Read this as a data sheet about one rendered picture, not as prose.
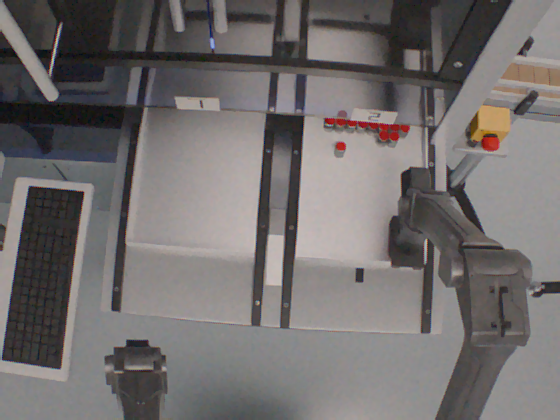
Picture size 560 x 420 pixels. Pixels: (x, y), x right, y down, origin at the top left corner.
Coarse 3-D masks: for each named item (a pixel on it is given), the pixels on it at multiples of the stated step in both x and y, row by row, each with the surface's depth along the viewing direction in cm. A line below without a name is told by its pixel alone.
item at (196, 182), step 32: (160, 128) 154; (192, 128) 155; (224, 128) 155; (256, 128) 155; (160, 160) 153; (192, 160) 153; (224, 160) 153; (256, 160) 153; (160, 192) 151; (192, 192) 151; (224, 192) 151; (256, 192) 151; (128, 224) 145; (160, 224) 149; (192, 224) 149; (224, 224) 150; (256, 224) 146
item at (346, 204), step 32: (320, 128) 155; (416, 128) 156; (320, 160) 154; (352, 160) 154; (384, 160) 154; (416, 160) 154; (320, 192) 152; (352, 192) 152; (384, 192) 152; (320, 224) 150; (352, 224) 150; (384, 224) 151; (320, 256) 145; (352, 256) 149; (384, 256) 149
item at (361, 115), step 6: (354, 108) 139; (354, 114) 142; (360, 114) 141; (366, 114) 141; (372, 114) 141; (384, 114) 140; (390, 114) 140; (396, 114) 140; (360, 120) 144; (366, 120) 144; (378, 120) 143; (384, 120) 143; (390, 120) 143
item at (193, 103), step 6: (180, 102) 141; (186, 102) 141; (192, 102) 141; (198, 102) 140; (204, 102) 140; (210, 102) 140; (216, 102) 140; (180, 108) 144; (186, 108) 144; (192, 108) 144; (198, 108) 143; (204, 108) 143; (210, 108) 143; (216, 108) 143
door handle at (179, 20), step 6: (168, 0) 92; (174, 0) 91; (180, 0) 92; (174, 6) 93; (180, 6) 93; (174, 12) 94; (180, 12) 95; (174, 18) 96; (180, 18) 96; (174, 24) 98; (180, 24) 98; (186, 24) 100; (180, 30) 100
